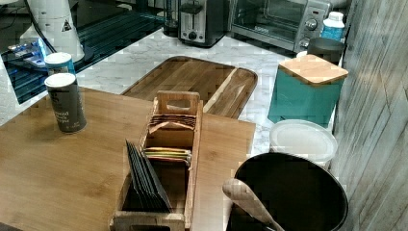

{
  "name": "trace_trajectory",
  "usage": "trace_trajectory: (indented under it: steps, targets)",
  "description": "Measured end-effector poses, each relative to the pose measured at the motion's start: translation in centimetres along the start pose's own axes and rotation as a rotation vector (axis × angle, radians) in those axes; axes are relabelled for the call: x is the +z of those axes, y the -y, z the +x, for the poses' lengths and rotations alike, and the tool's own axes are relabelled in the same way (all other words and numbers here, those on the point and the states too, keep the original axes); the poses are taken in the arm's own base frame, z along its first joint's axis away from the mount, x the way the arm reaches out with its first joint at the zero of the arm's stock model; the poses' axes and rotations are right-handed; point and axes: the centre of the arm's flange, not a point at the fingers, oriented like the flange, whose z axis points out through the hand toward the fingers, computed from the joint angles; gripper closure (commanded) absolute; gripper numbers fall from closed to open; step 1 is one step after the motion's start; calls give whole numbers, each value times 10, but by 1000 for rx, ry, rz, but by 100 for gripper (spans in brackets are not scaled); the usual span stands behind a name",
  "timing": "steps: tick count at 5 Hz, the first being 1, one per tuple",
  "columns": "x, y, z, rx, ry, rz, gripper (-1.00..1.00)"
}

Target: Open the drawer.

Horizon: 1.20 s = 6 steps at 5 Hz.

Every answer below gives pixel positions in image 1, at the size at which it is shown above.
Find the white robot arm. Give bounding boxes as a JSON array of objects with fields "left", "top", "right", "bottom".
[{"left": 27, "top": 0, "right": 85, "bottom": 62}]

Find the wooden drawer cabinet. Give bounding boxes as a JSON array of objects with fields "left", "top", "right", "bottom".
[{"left": 0, "top": 89, "right": 255, "bottom": 231}]

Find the dark wooden cutting board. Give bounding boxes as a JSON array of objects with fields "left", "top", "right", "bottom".
[{"left": 122, "top": 56, "right": 258, "bottom": 118}]

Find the wooden tea bag organizer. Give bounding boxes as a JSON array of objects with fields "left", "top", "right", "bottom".
[{"left": 110, "top": 90, "right": 203, "bottom": 231}]

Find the wooden spoon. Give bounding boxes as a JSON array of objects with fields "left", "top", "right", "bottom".
[{"left": 222, "top": 178, "right": 285, "bottom": 231}]

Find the black toaster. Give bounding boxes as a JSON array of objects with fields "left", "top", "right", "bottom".
[{"left": 178, "top": 0, "right": 230, "bottom": 47}]

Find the black tea bag stack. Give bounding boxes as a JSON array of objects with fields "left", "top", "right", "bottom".
[{"left": 125, "top": 141, "right": 171, "bottom": 213}]

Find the clear jar with white lid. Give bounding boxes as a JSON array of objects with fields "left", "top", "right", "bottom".
[{"left": 269, "top": 119, "right": 338, "bottom": 168}]

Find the teal canister with wooden lid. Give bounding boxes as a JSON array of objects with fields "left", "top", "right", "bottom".
[{"left": 268, "top": 54, "right": 348, "bottom": 128}]

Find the silver toaster oven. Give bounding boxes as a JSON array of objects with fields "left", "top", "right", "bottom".
[{"left": 230, "top": 0, "right": 332, "bottom": 53}]

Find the black utensil holder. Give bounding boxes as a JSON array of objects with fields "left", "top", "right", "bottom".
[{"left": 235, "top": 152, "right": 348, "bottom": 231}]

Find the dark grey cylindrical canister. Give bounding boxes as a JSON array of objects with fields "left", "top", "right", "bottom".
[{"left": 307, "top": 38, "right": 345, "bottom": 65}]

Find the blue labelled white bottle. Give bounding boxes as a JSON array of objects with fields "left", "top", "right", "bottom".
[{"left": 320, "top": 12, "right": 344, "bottom": 40}]

